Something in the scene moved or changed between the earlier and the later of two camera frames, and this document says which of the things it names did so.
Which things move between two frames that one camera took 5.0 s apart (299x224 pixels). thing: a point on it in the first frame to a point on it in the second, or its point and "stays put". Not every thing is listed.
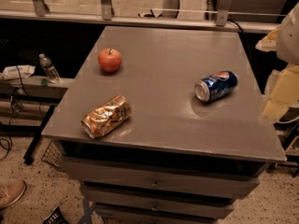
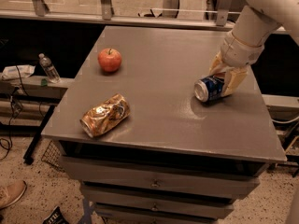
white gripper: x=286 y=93 to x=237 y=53
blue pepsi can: x=216 y=86 stays put
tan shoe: x=10 y=192 stays put
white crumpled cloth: x=14 y=72 stays put
